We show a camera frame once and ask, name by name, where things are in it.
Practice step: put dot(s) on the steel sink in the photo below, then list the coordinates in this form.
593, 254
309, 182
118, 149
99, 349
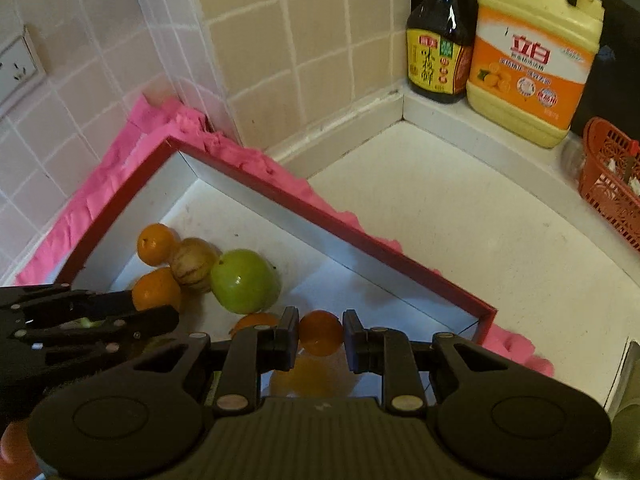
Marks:
625, 400

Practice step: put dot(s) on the green apple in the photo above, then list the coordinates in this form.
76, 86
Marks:
245, 280

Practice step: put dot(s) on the striped yellow melon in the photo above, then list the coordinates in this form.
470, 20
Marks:
192, 267

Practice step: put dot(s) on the dark soy sauce bottle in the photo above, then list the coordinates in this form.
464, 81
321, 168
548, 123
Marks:
437, 35

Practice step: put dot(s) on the red plastic basket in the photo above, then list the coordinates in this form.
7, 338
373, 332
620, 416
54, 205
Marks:
607, 195

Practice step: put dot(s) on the pink towel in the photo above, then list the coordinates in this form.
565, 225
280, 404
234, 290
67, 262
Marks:
100, 180

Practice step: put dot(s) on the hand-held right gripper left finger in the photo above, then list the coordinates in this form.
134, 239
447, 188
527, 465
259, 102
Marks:
292, 332

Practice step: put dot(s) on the orange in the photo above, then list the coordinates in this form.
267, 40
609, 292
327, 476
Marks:
156, 244
321, 332
157, 290
252, 321

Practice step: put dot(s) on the yellow detergent jug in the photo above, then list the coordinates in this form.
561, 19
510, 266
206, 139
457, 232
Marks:
530, 75

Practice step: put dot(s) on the white wall socket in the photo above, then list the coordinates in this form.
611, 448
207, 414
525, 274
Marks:
17, 67

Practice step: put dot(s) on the clear plastic bottle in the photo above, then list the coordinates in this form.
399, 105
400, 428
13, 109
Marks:
571, 160

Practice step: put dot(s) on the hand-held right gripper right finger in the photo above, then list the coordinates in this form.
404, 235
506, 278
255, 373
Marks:
350, 335

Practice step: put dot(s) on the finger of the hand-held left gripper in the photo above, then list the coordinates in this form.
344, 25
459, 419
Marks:
100, 302
150, 322

